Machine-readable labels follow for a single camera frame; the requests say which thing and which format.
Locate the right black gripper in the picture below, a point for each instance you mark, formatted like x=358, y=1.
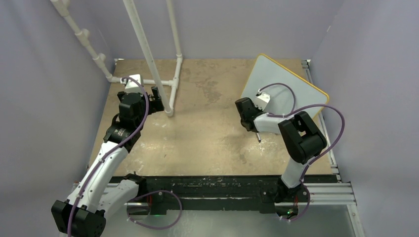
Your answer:
x=259, y=110

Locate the white PVC pipe frame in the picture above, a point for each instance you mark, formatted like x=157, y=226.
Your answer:
x=168, y=88

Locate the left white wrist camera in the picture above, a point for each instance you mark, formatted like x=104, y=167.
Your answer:
x=131, y=85

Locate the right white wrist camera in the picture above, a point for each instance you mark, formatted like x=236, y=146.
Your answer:
x=262, y=100

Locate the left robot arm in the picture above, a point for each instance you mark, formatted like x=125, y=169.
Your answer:
x=85, y=211

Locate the yellow framed whiteboard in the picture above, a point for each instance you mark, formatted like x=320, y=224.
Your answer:
x=285, y=87

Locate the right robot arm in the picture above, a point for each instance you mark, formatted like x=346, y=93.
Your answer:
x=302, y=138

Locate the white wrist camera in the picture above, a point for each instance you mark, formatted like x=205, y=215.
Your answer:
x=131, y=85
x=262, y=100

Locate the aluminium table frame rail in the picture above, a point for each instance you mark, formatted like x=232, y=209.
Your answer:
x=338, y=194

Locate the whiteboard marker pen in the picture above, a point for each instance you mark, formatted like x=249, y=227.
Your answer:
x=258, y=137

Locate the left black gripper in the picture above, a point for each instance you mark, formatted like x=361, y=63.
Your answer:
x=154, y=105

